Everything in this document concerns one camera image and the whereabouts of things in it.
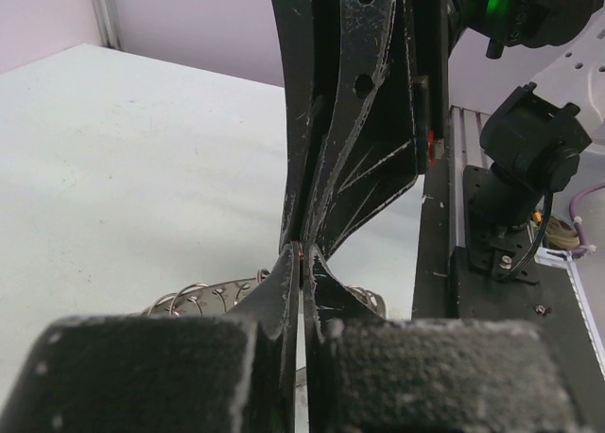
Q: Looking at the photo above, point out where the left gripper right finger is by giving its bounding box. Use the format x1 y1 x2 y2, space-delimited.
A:
304 251 586 432

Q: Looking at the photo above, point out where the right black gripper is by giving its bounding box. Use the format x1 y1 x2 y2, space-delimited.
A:
271 0 450 259

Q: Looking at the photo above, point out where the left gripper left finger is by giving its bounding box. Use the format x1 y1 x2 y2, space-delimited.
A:
1 243 302 432

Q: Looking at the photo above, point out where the metal disc keyring holder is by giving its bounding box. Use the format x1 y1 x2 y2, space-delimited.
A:
139 269 387 320

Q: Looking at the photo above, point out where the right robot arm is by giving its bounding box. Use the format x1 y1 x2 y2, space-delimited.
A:
271 0 604 283

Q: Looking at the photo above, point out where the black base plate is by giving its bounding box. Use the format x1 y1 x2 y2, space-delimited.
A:
410 161 605 433

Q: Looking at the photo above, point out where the left aluminium frame post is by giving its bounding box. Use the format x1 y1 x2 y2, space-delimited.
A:
91 0 123 51

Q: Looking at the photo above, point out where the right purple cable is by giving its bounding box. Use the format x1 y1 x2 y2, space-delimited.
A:
569 182 605 257

